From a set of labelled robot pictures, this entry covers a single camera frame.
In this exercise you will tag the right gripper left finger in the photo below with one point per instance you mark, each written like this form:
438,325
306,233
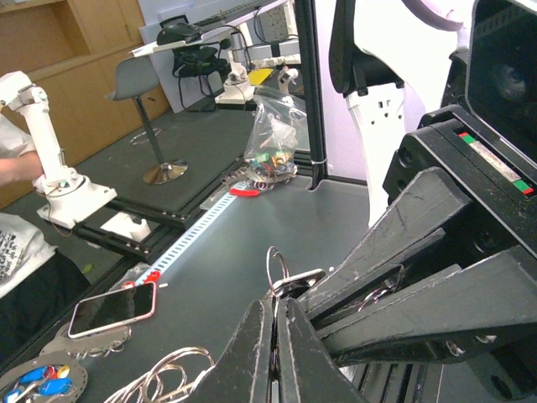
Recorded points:
242,373

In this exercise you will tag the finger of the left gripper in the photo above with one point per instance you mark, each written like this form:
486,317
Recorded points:
451,316

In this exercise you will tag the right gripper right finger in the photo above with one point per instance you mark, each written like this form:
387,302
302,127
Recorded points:
306,372

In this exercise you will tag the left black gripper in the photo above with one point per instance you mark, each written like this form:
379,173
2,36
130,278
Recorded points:
434,202

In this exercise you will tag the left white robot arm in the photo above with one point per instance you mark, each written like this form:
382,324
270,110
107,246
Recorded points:
403,56

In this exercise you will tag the smartphone pink case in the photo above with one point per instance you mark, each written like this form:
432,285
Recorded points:
113,309

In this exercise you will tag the bag of key tags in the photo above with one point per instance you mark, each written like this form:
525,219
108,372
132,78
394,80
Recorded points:
280,128

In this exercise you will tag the loose keyrings pile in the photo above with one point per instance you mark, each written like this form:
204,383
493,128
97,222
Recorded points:
249,182

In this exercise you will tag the person in white shirt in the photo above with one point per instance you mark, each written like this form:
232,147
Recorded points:
37,281

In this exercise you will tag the black office chair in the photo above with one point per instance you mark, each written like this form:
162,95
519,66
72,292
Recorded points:
195,60

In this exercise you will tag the grey bar stool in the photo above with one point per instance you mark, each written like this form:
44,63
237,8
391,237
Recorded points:
134,77

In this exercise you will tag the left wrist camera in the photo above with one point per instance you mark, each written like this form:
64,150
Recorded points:
501,83

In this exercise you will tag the black frame post right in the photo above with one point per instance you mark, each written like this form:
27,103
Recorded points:
310,70

